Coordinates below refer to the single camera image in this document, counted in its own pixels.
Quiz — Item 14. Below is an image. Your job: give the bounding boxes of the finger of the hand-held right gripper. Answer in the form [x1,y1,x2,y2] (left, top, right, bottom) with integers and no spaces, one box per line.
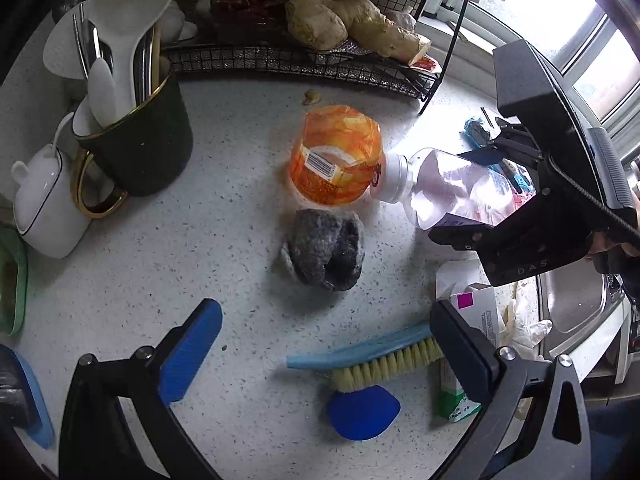
[429,223,502,254]
[457,125,542,167]

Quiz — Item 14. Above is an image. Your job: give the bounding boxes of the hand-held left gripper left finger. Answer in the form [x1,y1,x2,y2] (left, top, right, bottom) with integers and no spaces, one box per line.
[57,298,223,480]

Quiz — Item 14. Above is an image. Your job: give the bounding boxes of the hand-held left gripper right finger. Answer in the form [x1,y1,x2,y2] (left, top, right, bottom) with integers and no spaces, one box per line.
[429,300,586,480]

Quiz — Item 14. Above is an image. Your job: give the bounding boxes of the blue and grey wrapper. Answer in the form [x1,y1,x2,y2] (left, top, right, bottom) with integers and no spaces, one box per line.
[462,117,501,148]

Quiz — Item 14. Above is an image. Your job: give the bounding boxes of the clear plastic bottle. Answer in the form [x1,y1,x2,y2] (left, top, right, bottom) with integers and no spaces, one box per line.
[370,147,526,231]

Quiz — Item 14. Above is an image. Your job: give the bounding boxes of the white rubber glove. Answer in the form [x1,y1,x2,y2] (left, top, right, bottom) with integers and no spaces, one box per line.
[500,280,553,361]

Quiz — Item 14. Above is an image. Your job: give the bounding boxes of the person's right hand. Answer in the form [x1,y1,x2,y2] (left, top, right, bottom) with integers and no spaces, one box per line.
[590,230,640,276]

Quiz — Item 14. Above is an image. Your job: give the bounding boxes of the white paper sheet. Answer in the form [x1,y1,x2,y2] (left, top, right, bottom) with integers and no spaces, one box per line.
[435,260,493,301]

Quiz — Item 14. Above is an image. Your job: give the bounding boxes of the green and white box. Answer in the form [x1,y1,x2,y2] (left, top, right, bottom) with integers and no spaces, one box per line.
[437,290,501,423]

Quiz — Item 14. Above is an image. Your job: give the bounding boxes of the blue scrub brush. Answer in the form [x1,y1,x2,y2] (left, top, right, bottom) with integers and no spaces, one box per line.
[286,321,446,393]

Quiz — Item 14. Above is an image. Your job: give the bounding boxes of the blue round lid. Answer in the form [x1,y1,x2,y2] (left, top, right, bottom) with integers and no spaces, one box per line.
[327,384,402,442]

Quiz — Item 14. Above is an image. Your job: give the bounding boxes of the stainless steel sink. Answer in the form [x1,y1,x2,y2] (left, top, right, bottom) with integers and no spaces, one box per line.
[537,255,631,376]

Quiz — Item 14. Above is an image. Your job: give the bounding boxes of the grey steel wool scourer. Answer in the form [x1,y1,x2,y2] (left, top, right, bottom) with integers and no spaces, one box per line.
[280,208,367,292]

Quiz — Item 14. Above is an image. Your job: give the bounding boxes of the window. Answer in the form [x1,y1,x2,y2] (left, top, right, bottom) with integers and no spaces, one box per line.
[470,0,640,131]

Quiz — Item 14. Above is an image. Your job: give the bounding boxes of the orange plastic cup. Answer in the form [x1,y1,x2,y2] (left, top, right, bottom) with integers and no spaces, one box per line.
[290,104,385,206]

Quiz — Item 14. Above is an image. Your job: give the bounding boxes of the blue saucer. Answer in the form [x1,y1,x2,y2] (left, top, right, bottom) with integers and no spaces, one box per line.
[0,344,56,450]

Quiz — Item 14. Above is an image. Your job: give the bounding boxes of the blue jeans leg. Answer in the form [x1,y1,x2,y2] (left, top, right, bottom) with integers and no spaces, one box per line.
[585,400,640,466]

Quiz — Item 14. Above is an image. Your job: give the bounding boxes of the steel oil pot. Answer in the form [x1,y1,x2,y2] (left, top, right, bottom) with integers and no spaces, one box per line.
[0,355,36,431]

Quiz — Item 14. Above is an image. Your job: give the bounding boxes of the green plastic tray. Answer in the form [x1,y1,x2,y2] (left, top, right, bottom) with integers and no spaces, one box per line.
[0,225,28,337]

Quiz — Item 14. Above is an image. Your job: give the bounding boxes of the white ceramic lidded pot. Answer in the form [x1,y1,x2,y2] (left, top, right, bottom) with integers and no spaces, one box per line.
[11,112,93,260]

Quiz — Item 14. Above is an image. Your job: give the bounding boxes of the dark green mug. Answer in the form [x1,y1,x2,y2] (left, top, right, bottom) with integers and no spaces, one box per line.
[70,67,195,220]

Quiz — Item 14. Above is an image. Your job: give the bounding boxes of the small white spoon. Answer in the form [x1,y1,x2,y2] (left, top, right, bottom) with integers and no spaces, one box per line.
[87,57,116,128]

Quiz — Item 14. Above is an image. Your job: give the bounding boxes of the dried red chillies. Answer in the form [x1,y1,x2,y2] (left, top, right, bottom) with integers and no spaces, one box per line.
[210,0,291,26]

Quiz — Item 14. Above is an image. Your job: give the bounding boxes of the white soup ladle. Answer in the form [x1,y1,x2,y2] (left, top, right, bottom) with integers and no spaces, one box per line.
[42,2,96,81]

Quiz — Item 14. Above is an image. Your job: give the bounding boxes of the garlic bulb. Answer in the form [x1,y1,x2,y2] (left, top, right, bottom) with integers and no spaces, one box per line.
[160,0,198,43]

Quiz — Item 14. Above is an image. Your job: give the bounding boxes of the white rice paddle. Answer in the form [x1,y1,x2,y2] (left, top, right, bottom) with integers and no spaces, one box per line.
[87,0,178,111]

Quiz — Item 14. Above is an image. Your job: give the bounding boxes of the black wire rack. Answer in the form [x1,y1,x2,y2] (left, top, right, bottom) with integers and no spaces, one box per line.
[107,0,473,117]

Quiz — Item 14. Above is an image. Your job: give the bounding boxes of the steel utensil handles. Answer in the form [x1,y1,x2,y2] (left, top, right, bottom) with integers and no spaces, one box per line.
[72,2,153,106]

